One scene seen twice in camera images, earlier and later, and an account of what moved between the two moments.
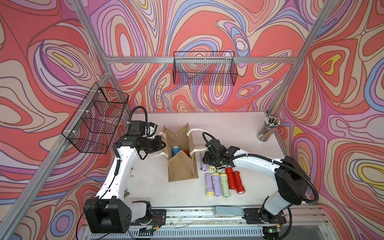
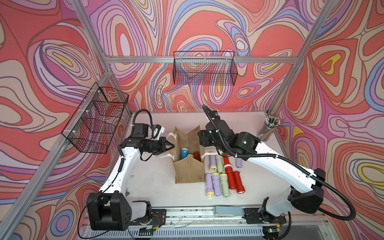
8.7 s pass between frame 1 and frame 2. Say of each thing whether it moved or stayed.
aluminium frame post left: stayed
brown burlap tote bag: moved
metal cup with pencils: stayed
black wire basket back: stayed
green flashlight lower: stayed
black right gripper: moved
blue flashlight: moved
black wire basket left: stayed
